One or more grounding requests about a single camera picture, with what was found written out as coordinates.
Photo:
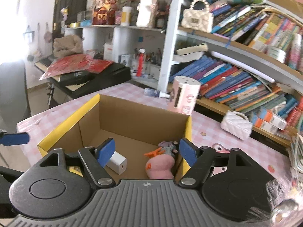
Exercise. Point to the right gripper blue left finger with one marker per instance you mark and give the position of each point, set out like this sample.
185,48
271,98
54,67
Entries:
94,161

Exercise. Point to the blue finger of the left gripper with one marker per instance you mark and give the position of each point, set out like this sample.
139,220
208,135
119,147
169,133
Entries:
9,139

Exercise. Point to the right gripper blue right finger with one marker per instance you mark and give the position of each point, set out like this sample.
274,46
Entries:
200,161

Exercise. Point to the white small box device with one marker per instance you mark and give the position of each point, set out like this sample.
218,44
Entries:
114,160

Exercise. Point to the grey office chair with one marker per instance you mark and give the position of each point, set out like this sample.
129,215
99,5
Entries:
13,96

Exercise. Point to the grey purple plush toy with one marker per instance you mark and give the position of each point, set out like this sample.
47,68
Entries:
170,148

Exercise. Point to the pink plush duck toy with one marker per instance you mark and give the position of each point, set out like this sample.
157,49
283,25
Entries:
159,165

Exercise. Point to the white quilted pearl purse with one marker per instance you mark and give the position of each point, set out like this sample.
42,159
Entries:
237,124

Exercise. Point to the yellow cardboard box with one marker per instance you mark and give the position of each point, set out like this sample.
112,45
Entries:
136,129

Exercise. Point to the orange blue white box lower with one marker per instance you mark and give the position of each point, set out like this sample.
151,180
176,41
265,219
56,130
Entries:
260,123

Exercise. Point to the orange blue white box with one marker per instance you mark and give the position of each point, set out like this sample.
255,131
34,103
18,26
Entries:
272,118
260,123

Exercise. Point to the pink cylindrical pen holder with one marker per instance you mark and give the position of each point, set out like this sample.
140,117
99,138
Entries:
184,94

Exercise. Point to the pink checkered cartoon desk mat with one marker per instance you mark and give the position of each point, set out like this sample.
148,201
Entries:
205,131

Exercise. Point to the black electronic keyboard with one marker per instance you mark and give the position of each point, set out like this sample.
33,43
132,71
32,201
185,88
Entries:
81,83

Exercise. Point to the orange blue white box upper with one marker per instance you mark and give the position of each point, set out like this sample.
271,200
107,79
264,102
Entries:
272,118

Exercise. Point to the red paper sheets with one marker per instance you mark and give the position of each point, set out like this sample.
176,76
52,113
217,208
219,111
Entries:
75,63

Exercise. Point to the red white bottle figure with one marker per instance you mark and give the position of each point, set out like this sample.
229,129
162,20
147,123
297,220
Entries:
140,62

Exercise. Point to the beige folded towel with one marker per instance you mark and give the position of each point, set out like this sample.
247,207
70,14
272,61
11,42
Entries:
67,45

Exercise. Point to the cream quilted handbag on shelf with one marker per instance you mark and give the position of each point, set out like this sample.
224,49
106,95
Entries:
198,20

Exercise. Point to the couple figurine red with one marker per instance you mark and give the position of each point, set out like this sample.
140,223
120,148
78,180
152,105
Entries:
103,12

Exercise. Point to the white bookshelf frame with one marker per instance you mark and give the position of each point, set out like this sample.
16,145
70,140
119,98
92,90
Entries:
257,60

